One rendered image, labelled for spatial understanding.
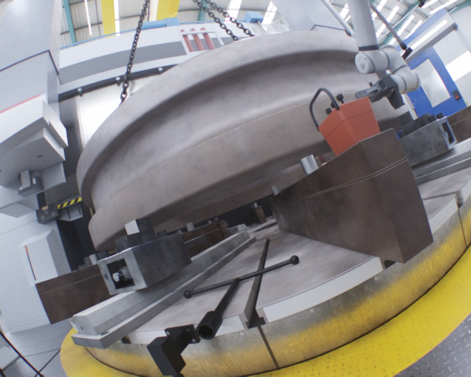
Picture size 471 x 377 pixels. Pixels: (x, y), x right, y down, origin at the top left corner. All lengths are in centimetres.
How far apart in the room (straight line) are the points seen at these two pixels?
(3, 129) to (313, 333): 324
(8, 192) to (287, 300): 382
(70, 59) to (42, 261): 580
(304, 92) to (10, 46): 457
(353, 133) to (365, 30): 44
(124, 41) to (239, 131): 703
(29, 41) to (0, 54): 58
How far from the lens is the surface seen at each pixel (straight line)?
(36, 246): 432
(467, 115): 308
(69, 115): 514
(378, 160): 71
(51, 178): 369
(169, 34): 839
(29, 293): 496
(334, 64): 216
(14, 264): 506
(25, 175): 370
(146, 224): 153
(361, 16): 101
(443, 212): 118
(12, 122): 313
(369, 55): 101
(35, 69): 414
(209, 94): 172
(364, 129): 76
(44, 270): 427
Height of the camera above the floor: 63
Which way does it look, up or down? 7 degrees up
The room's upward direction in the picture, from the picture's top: 22 degrees counter-clockwise
